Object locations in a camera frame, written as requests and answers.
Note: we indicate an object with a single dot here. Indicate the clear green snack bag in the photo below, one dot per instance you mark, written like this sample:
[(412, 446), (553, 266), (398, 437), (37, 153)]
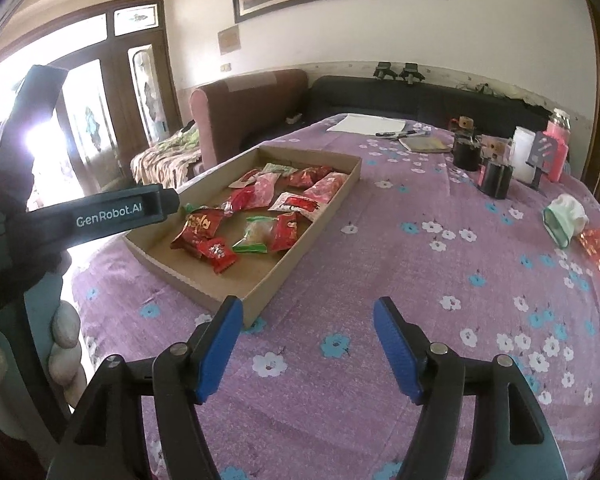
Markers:
[(256, 237)]

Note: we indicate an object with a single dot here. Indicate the black pen holder cup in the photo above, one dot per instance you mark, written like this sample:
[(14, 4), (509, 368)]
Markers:
[(494, 178)]

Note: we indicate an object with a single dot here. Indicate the brown notebook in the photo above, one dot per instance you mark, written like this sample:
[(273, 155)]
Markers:
[(424, 144)]

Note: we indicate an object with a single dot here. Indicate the small wall plaque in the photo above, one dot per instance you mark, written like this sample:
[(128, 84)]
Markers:
[(229, 40)]

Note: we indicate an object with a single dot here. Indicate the left hand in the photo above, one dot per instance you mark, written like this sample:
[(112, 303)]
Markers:
[(45, 342)]

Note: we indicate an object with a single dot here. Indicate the pink thermos bottle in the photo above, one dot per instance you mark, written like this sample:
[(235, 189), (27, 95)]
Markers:
[(559, 129)]

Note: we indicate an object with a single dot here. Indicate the small red wangzai snack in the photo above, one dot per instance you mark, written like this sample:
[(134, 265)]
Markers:
[(216, 251)]

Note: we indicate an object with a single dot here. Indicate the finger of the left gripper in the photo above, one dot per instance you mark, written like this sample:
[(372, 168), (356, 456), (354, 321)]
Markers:
[(90, 218)]

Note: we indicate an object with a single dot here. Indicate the pink snack packet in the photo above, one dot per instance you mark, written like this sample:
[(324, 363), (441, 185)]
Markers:
[(325, 189)]

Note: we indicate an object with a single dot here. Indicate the mint white knit hat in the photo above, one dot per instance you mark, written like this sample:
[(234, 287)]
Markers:
[(564, 218)]

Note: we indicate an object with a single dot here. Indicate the brown armchair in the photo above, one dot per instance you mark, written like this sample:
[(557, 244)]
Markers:
[(237, 113)]

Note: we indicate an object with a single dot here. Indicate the black sofa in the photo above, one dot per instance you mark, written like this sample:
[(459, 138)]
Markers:
[(433, 105)]

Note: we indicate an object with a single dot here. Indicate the white paper sheet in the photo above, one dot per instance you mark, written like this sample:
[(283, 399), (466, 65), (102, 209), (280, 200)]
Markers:
[(368, 125)]

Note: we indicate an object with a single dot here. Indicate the white red snack packet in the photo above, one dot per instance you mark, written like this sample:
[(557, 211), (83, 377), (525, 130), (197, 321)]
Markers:
[(288, 202)]

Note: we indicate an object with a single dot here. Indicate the red double happiness candy pack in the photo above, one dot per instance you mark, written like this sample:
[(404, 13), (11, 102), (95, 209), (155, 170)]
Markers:
[(200, 225)]

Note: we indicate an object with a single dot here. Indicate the grey phone stand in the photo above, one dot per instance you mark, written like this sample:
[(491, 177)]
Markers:
[(542, 157)]

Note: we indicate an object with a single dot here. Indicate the white translucent cup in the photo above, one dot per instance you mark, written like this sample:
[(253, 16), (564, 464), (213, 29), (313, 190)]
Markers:
[(521, 148)]

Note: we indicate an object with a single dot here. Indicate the large red snack pack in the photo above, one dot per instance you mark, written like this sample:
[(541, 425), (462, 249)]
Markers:
[(307, 177)]

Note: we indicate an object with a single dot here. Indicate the green clear candy wrapper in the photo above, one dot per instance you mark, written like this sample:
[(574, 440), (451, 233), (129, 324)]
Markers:
[(281, 170)]

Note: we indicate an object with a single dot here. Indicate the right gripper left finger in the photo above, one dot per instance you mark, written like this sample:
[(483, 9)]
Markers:
[(105, 438)]

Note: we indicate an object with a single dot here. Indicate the purple floral tablecloth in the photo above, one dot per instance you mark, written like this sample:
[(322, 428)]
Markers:
[(309, 393)]

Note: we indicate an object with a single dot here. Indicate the red portrait snack pack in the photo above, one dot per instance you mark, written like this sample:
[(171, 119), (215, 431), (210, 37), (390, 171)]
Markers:
[(284, 233)]

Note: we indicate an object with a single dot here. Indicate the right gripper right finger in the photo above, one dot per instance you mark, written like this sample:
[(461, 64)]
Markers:
[(510, 437)]

